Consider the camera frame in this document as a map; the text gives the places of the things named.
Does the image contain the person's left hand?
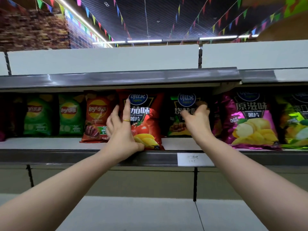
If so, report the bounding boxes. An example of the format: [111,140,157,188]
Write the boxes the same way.
[100,98,145,164]

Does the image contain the person's right hand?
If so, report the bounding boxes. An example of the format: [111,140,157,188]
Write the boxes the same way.
[181,101,214,146]

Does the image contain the dark green chip bag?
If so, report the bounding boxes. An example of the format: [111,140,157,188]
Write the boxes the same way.
[166,92,216,137]

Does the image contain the red tomato chip bag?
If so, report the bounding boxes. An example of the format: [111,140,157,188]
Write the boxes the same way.
[117,90,165,151]

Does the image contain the person's right forearm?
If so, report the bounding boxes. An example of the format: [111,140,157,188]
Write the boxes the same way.
[196,138,308,231]

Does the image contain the person's left forearm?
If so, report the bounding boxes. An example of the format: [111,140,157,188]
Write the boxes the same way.
[0,151,122,231]

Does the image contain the orange-red chip bag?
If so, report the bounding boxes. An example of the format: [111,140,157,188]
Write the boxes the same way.
[80,91,119,144]

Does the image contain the long grey metal shelf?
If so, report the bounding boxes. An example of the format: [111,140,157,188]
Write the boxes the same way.
[0,67,242,93]

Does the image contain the light green chip bag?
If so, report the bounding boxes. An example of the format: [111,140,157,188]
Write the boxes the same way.
[58,94,85,136]
[23,94,54,136]

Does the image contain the white price label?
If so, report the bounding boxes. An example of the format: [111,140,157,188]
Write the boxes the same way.
[177,153,215,167]

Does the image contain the white shelf holding chip bags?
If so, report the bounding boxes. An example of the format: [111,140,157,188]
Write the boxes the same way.
[0,137,308,168]

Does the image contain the wide white back panel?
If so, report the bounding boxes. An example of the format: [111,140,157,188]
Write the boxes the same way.
[7,44,199,75]

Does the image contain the purple chip bag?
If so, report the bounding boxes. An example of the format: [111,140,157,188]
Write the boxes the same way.
[216,90,282,151]

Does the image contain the white bottom shelf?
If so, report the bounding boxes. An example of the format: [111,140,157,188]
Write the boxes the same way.
[0,193,269,231]

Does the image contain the ceiling tube light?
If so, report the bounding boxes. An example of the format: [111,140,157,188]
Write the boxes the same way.
[199,34,259,41]
[92,39,163,45]

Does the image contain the narrow white back panel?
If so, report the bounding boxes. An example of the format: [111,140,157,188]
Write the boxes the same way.
[202,40,308,70]

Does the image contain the short grey metal shelf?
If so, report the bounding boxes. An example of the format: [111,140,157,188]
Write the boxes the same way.
[240,68,308,85]

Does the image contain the colourful bunting flags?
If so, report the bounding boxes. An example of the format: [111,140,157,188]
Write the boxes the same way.
[5,0,299,45]

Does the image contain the dark maroon chip bag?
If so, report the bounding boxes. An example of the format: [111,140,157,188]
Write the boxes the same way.
[0,93,24,142]

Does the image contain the long ceiling light strip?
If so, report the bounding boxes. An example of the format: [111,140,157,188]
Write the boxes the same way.
[55,0,114,48]

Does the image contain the yellow-green chip bag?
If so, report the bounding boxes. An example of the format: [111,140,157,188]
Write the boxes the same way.
[274,92,308,150]

